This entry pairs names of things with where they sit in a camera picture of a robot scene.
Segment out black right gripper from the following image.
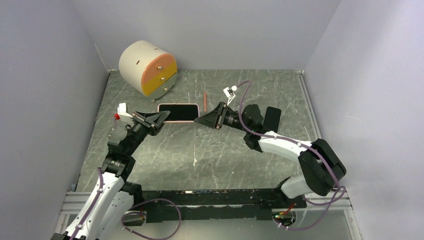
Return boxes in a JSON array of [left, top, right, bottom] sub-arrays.
[[194, 102, 251, 133]]

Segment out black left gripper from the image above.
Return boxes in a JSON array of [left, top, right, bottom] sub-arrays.
[[124, 110, 170, 156]]

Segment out pink phone case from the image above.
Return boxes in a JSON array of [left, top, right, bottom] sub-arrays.
[[156, 103, 200, 124]]

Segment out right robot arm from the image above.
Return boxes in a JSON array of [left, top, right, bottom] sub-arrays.
[[194, 102, 347, 208]]

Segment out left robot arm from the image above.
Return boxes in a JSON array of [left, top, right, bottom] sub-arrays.
[[51, 110, 171, 240]]

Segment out black phone lying flat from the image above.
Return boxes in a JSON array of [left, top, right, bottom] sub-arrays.
[[263, 106, 282, 133]]

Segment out red-brown pencil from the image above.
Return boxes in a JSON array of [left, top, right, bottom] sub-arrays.
[[203, 91, 208, 113]]

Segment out white round drawer cabinet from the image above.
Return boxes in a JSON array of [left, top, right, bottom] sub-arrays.
[[118, 40, 178, 101]]

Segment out black base crossbar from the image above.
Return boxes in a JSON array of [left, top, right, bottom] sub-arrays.
[[141, 188, 307, 223]]

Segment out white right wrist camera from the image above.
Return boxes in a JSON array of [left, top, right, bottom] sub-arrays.
[[223, 85, 238, 105]]

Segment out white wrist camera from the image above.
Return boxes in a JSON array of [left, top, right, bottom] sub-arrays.
[[114, 102, 133, 123], [223, 85, 238, 105]]

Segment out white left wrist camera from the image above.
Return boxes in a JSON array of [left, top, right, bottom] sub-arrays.
[[114, 102, 133, 123]]

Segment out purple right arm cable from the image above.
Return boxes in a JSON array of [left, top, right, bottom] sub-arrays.
[[231, 80, 347, 232]]

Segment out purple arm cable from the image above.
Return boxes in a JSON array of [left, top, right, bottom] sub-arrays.
[[231, 80, 347, 232], [67, 119, 182, 240]]

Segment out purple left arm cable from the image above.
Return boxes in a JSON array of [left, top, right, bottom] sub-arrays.
[[67, 119, 182, 240]]

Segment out aluminium frame rail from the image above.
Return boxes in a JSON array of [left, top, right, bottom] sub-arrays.
[[52, 187, 362, 240]]

